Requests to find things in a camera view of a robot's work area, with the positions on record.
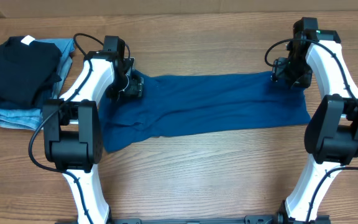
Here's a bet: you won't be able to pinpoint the blue polo shirt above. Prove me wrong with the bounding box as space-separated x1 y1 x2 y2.
99 70 310 152

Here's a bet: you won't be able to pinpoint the folded light blue jeans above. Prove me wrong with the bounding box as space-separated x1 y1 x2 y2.
0 39 75 130

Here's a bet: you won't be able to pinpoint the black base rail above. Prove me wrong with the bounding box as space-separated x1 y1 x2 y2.
108 215 274 224

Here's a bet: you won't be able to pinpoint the folded dark blue garment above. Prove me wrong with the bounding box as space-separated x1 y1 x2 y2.
0 74 62 110

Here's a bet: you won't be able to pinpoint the folded black shirt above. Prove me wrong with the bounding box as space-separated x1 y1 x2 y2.
0 35 63 110

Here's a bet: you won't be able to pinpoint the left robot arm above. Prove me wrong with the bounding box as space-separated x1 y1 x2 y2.
42 35 144 223

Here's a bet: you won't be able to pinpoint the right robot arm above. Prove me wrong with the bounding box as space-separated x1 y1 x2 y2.
269 17 358 223

